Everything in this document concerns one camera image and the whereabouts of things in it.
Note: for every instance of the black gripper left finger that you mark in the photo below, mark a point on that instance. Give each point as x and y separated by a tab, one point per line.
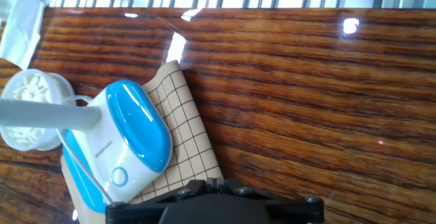
143	210

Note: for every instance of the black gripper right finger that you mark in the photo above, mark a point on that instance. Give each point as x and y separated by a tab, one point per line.
293	210

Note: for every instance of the blue and white desk lamp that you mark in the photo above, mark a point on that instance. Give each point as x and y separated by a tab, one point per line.
136	122

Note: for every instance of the beige grid go board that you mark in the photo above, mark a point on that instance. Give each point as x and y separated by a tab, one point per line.
190	142

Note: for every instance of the white bowl of white stones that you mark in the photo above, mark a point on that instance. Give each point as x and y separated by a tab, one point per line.
30	84

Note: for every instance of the white plastic bag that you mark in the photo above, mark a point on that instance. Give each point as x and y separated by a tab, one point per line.
20	23

